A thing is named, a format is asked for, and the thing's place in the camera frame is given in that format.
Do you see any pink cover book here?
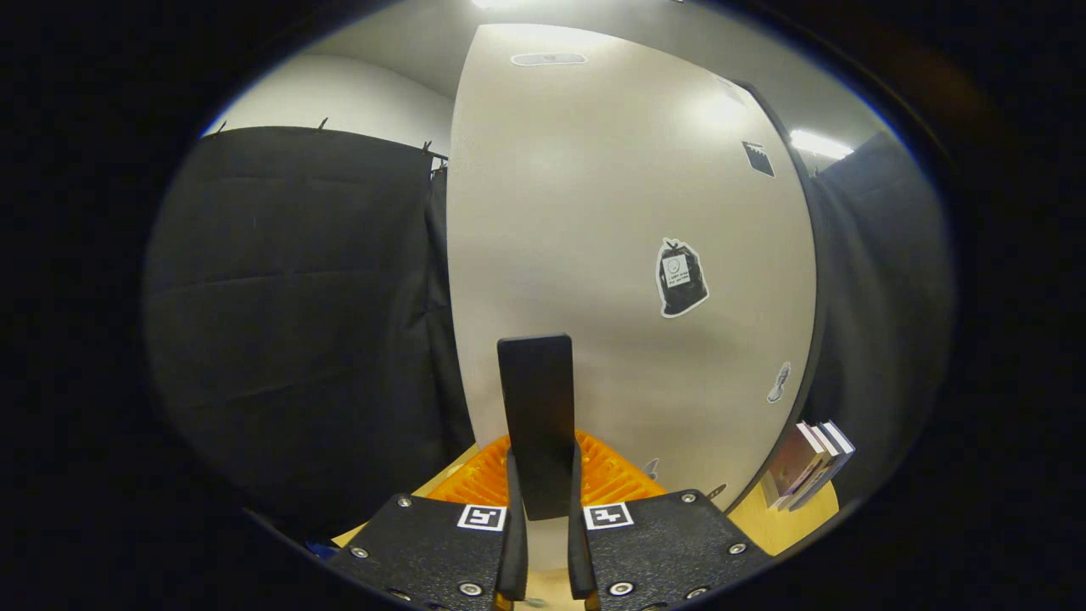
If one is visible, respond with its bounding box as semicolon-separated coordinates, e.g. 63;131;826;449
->
761;422;828;510

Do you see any white spine book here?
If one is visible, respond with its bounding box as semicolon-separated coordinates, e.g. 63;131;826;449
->
785;424;841;510

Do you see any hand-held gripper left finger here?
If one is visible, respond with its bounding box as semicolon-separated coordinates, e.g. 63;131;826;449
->
327;433;529;611

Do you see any beige cabinet door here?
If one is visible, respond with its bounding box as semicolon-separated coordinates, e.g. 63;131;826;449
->
447;23;818;571

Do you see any black backdrop cloth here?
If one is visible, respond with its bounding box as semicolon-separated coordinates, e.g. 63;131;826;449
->
143;126;955;544

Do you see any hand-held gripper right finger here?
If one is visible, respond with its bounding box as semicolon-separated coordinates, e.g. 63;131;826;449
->
567;430;775;611

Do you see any blue grey book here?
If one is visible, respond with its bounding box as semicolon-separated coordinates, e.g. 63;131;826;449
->
793;420;856;510

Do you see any black door handle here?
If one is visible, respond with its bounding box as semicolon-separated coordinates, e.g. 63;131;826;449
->
497;334;575;521

